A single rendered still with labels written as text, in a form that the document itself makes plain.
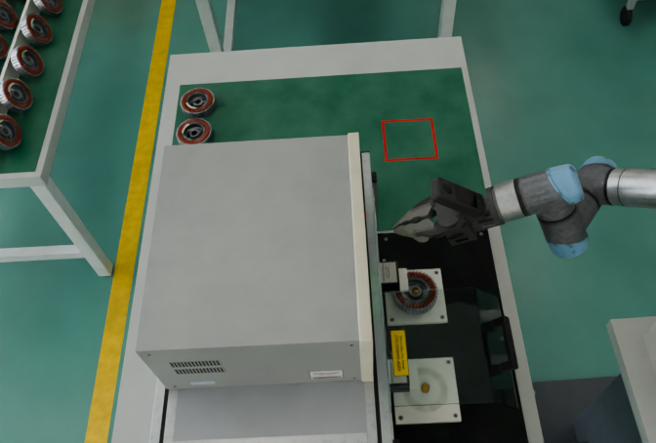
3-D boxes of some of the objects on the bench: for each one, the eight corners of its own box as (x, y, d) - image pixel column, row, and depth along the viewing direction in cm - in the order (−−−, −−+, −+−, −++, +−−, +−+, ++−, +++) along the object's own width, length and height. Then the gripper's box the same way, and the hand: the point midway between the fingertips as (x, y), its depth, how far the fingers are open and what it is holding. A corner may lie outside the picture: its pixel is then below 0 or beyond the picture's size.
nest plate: (452, 358, 158) (452, 357, 157) (461, 422, 150) (461, 420, 149) (390, 361, 159) (390, 360, 158) (395, 424, 151) (395, 422, 149)
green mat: (461, 67, 215) (461, 67, 215) (492, 224, 181) (492, 224, 181) (180, 85, 218) (180, 85, 218) (158, 243, 184) (158, 242, 184)
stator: (433, 274, 170) (434, 268, 167) (439, 314, 164) (440, 308, 161) (390, 277, 170) (391, 270, 167) (394, 316, 164) (394, 310, 161)
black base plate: (486, 231, 180) (487, 226, 178) (533, 478, 144) (535, 476, 143) (316, 240, 182) (316, 236, 180) (322, 487, 146) (321, 485, 144)
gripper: (509, 235, 127) (407, 261, 135) (500, 197, 132) (403, 224, 140) (496, 215, 120) (390, 244, 128) (487, 176, 125) (387, 206, 133)
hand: (397, 226), depth 132 cm, fingers closed
